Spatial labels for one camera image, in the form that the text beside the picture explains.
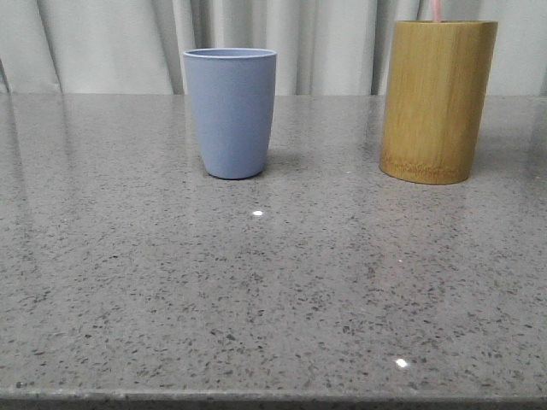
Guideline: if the blue plastic cup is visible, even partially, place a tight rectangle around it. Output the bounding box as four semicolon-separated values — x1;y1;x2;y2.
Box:
183;48;277;179

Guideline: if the bamboo chopstick holder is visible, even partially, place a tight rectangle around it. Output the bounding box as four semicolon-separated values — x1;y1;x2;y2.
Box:
379;20;497;185

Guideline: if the grey pleated curtain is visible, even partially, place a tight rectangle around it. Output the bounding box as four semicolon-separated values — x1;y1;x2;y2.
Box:
0;0;547;97

